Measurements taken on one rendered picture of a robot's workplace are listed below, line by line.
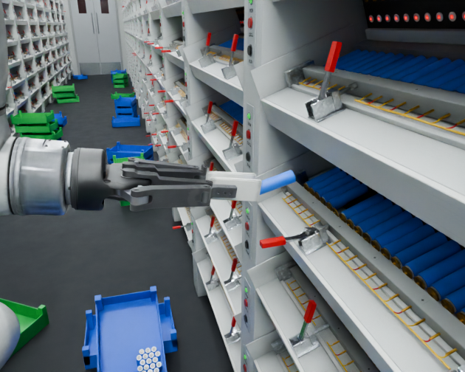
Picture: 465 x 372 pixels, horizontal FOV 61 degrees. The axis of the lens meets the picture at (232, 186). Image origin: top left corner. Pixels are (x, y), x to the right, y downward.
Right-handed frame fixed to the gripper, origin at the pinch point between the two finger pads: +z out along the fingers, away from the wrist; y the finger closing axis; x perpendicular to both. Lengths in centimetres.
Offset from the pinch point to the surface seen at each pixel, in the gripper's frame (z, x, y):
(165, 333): 6, 83, 67
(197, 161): 14, 23, 85
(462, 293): 18.1, 1.8, -22.6
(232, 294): 17, 45, 38
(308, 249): 11.4, 7.5, -4.0
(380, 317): 12.8, 7.3, -18.9
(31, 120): -82, 71, 327
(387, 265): 15.0, 3.2, -15.2
